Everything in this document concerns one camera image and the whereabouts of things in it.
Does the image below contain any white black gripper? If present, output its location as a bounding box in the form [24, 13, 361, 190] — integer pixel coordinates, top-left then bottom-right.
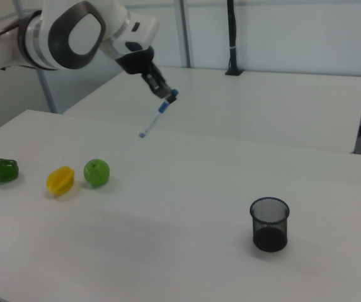
[100, 40, 178, 104]

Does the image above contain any blue white marker pen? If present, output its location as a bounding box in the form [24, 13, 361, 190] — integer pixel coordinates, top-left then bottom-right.
[138, 89, 180, 139]

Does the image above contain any black mesh pen cup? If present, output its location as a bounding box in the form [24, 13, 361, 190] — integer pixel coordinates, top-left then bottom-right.
[249, 197, 290, 252]

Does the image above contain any black pole with clamp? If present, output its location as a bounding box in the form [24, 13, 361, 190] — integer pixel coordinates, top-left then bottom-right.
[224, 0, 244, 77]

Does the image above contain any white side table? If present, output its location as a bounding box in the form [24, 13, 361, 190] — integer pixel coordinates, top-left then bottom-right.
[62, 65, 361, 154]

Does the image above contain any green apple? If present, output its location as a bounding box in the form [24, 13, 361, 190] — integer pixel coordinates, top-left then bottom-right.
[83, 158, 111, 187]

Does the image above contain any yellow starfruit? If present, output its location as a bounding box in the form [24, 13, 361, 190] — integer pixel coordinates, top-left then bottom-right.
[46, 165, 76, 198]

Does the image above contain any green bell pepper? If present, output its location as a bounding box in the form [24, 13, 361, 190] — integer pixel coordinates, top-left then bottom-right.
[0, 158, 20, 183]

